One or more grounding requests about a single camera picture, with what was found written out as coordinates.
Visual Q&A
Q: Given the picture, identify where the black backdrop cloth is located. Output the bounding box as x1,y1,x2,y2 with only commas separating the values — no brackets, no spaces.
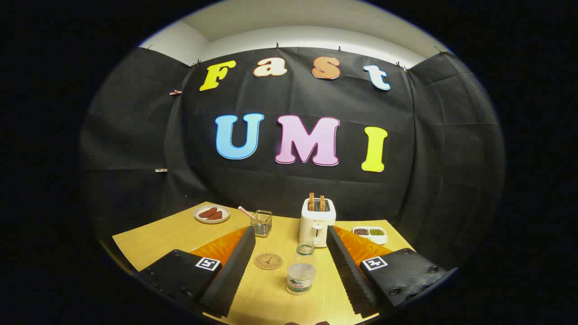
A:
79,45,505,271

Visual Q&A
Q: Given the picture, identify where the wire mesh basket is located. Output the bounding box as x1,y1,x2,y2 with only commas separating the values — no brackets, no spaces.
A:
250,210,273,238

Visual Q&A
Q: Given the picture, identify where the white divided snack tray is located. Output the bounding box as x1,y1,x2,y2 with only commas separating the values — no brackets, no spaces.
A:
352,226,388,245

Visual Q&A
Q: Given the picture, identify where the clear plastic juice bottle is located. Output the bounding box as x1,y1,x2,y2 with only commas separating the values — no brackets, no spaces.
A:
286,242,317,296

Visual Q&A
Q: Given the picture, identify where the wooden table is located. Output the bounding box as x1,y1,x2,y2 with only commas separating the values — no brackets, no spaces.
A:
112,201,416,325

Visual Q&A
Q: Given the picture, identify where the white toaster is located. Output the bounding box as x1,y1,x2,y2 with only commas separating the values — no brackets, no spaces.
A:
298,197,337,248

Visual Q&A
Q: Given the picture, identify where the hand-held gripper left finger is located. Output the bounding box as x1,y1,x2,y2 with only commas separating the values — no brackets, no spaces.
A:
135,226,256,318

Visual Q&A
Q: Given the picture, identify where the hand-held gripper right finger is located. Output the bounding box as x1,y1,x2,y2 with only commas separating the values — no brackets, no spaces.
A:
325,225,459,319

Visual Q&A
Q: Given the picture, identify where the white round plate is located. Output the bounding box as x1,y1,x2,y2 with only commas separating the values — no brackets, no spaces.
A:
194,205,231,224

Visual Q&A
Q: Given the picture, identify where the round wooden coaster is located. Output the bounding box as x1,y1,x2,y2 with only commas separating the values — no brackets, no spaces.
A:
253,252,283,271

